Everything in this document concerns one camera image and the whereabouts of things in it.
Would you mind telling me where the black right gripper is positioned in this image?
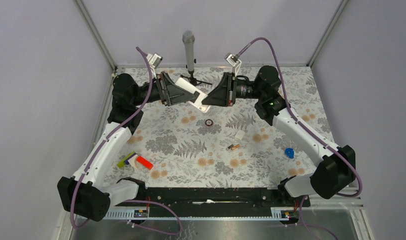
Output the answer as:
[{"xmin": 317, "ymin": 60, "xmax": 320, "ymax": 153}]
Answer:
[{"xmin": 201, "ymin": 72, "xmax": 265, "ymax": 108}]

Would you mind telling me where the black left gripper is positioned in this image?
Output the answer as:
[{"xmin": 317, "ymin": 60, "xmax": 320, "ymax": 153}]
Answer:
[{"xmin": 132, "ymin": 71, "xmax": 196, "ymax": 107}]

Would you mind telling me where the white red remote control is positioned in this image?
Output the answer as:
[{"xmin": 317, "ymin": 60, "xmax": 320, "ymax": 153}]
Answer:
[{"xmin": 174, "ymin": 77, "xmax": 210, "ymax": 113}]

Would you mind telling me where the white battery cover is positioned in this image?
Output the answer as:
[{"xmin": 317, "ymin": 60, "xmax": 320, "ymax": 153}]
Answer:
[{"xmin": 234, "ymin": 129, "xmax": 246, "ymax": 140}]

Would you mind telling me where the copper AA battery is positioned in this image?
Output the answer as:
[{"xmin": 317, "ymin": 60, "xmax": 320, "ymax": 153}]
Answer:
[{"xmin": 231, "ymin": 144, "xmax": 240, "ymax": 151}]

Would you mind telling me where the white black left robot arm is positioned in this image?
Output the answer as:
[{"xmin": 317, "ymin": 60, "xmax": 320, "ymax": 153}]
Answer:
[{"xmin": 57, "ymin": 71, "xmax": 207, "ymax": 222}]

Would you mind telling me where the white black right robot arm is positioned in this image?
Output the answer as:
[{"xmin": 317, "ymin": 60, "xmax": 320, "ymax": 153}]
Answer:
[{"xmin": 202, "ymin": 65, "xmax": 356, "ymax": 206}]

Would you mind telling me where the black tripod mic stand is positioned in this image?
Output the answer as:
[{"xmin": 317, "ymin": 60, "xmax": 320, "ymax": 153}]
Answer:
[{"xmin": 180, "ymin": 58, "xmax": 213, "ymax": 86}]

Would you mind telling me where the small round tape roll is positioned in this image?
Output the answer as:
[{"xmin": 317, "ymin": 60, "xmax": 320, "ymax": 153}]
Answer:
[{"xmin": 205, "ymin": 119, "xmax": 214, "ymax": 127}]

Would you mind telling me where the floral table mat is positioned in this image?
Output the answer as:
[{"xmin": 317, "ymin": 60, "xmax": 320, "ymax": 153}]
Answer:
[{"xmin": 102, "ymin": 66, "xmax": 350, "ymax": 189}]

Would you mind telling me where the grey microphone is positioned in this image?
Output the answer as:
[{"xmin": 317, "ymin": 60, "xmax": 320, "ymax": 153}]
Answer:
[{"xmin": 182, "ymin": 30, "xmax": 195, "ymax": 75}]

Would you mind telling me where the red block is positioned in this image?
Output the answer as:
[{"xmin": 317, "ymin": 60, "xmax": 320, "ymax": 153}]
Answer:
[{"xmin": 136, "ymin": 156, "xmax": 154, "ymax": 170}]

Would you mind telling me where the white block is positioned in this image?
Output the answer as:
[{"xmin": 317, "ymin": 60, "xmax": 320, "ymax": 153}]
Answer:
[{"xmin": 125, "ymin": 154, "xmax": 138, "ymax": 168}]

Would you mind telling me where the blue plastic piece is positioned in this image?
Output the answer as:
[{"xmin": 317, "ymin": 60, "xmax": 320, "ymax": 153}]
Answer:
[{"xmin": 284, "ymin": 148, "xmax": 295, "ymax": 159}]

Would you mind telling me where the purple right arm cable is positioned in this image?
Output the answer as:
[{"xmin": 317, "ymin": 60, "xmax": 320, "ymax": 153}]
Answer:
[{"xmin": 235, "ymin": 37, "xmax": 364, "ymax": 198}]

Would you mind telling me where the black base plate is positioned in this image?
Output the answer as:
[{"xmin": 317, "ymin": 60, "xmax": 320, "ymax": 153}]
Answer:
[{"xmin": 114, "ymin": 187, "xmax": 312, "ymax": 219}]

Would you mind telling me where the slotted cable duct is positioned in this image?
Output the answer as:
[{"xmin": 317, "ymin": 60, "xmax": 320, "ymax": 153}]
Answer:
[{"xmin": 106, "ymin": 207, "xmax": 296, "ymax": 222}]

